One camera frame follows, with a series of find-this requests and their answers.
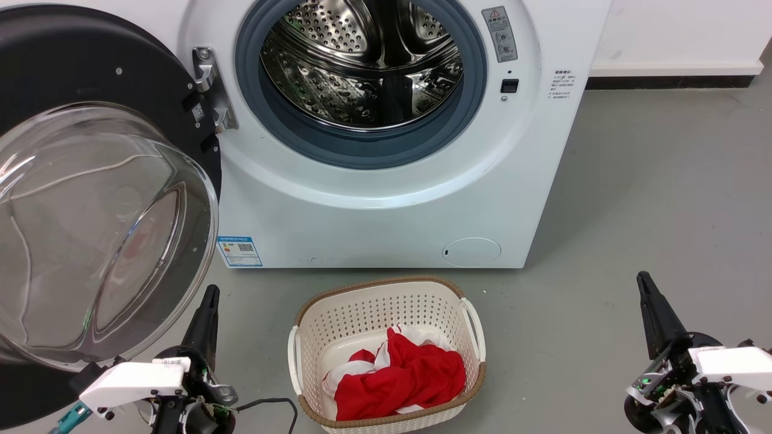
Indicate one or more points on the blue energy label sticker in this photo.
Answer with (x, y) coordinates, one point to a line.
(239, 251)

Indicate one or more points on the black round glass washer door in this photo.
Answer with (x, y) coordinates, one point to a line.
(90, 72)

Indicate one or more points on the steel perforated washer drum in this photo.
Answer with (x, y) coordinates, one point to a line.
(362, 66)

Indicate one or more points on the grey metal door hinge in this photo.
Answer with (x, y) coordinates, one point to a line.
(212, 90)

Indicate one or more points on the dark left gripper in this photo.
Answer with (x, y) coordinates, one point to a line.
(202, 401)

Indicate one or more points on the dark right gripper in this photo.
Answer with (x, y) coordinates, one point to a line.
(677, 374)

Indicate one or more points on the red garment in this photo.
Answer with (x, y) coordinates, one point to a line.
(410, 380)

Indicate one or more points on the white front-load washing machine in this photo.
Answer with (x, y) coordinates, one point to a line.
(374, 229)

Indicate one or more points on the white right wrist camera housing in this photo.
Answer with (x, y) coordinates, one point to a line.
(731, 363)

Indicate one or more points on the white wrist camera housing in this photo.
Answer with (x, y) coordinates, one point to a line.
(132, 381)
(731, 363)

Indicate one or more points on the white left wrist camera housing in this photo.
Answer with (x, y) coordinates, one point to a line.
(132, 381)

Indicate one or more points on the black door latch socket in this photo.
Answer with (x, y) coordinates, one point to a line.
(509, 85)

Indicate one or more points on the grey warning sticker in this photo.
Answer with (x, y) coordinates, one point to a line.
(500, 34)

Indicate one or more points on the round white filter cover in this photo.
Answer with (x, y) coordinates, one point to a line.
(471, 252)

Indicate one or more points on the cream plastic laundry basket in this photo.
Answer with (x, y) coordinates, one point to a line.
(368, 310)

